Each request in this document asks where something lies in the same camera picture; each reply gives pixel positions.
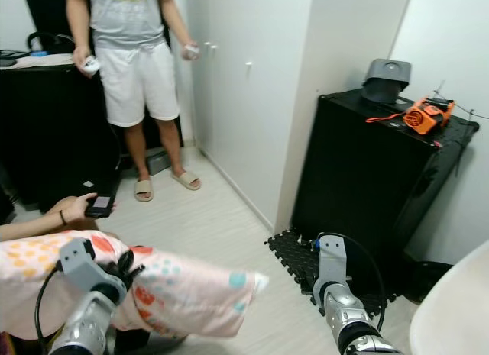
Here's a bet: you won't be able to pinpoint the standing person's left hand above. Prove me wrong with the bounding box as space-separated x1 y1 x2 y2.
182 40 202 62

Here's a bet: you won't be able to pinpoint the black headphones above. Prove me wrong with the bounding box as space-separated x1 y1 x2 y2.
24 31 76 56

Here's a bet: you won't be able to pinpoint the black cabinet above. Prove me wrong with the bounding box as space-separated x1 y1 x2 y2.
290 88 481 273

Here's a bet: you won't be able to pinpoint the black desk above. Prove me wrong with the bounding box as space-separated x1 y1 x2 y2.
1 56 123 212

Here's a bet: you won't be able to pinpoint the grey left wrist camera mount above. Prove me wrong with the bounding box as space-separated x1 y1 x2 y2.
57 237 117 296

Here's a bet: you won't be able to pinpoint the white wardrobe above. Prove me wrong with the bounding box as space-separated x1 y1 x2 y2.
183 0 414 235

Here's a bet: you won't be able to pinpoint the person's left hand with bracelet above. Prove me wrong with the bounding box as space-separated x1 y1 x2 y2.
49 192 101 226

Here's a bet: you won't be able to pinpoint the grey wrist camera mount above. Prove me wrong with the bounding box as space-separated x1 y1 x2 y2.
313 234 350 289
57 237 117 296

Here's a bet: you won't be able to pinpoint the black round bin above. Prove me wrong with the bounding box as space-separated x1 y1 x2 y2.
400 259 457 304

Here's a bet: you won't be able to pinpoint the pink pillow with orange patches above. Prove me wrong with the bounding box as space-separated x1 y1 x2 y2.
1 230 270 340

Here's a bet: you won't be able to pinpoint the black handheld screen device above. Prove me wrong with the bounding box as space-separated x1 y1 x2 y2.
84 194 118 220

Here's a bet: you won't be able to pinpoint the white paper sheet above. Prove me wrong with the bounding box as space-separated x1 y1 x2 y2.
1 53 77 70

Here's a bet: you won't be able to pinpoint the grey plastic hood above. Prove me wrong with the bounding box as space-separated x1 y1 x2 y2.
361 58 413 105

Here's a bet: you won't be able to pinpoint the grey box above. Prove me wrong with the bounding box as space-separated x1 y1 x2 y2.
144 148 173 177

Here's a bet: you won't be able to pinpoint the black foam floor mat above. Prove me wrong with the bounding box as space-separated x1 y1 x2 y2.
264 228 429 319

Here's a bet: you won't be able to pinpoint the standing person in white shorts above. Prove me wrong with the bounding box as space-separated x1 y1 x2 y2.
65 0 204 203

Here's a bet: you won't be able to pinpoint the white plastic chair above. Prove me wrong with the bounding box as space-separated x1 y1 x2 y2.
408 239 489 355

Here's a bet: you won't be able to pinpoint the beige slide sandal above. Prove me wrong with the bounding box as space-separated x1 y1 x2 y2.
133 179 154 203
170 169 203 192

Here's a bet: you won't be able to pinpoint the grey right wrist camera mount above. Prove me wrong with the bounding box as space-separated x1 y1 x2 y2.
313 234 350 289

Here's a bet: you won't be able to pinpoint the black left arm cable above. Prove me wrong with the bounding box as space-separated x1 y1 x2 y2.
34 265 67 354

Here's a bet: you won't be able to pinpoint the standing person's right hand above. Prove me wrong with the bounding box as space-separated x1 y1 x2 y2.
73 47 97 72

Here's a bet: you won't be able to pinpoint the orange portable fan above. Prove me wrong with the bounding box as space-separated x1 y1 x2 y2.
365 96 456 137

